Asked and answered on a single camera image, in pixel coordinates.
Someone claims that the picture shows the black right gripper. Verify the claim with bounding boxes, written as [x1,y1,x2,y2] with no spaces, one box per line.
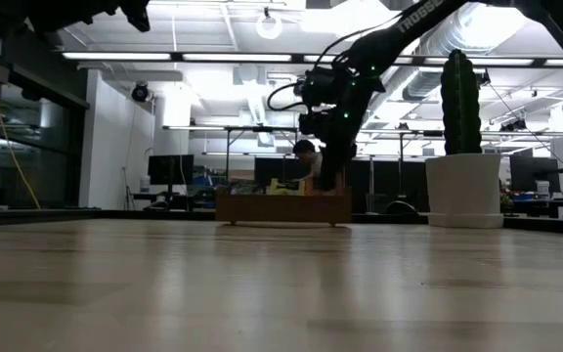
[298,66,386,193]

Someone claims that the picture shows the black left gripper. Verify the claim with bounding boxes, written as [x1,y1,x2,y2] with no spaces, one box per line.
[117,0,152,33]

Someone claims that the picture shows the lemon lime tea bag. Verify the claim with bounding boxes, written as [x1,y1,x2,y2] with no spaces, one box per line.
[264,177,307,197]

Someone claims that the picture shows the blackcurrant tea bag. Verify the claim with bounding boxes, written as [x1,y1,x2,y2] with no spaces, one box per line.
[226,180,265,196]

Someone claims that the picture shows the wooden tea organizer box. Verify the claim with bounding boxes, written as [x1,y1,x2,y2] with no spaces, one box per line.
[214,187,353,227]

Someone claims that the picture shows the person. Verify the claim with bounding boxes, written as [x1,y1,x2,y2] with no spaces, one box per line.
[291,139,324,181]

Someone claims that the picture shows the black office partition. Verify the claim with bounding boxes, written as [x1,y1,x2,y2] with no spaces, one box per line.
[254,156,429,214]

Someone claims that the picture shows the round clear turntable disc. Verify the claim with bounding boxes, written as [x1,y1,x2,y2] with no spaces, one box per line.
[232,221,336,230]

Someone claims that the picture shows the black office chair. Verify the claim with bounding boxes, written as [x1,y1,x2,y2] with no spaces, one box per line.
[383,199,419,215]

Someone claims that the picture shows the black round ceiling fixture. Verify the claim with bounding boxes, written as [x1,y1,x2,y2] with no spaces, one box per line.
[130,81,151,103]

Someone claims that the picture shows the brown cardboard box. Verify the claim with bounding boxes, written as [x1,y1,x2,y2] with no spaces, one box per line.
[227,168,256,185]

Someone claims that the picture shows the white round ceiling light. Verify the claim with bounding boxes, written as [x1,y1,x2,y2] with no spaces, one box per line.
[255,12,284,41]

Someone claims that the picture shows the green cactus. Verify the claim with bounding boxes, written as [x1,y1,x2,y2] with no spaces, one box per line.
[440,48,483,156]

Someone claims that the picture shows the black computer monitor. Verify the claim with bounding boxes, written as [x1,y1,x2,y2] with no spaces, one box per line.
[147,154,195,186]
[509,155,561,194]

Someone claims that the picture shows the black looped gripper cable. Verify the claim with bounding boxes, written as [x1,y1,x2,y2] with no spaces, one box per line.
[267,81,308,112]

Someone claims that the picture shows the silver ventilation duct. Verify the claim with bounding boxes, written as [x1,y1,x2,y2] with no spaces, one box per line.
[401,2,527,102]

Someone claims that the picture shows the black metal table frame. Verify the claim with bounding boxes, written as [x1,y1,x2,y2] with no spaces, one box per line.
[0,207,563,239]

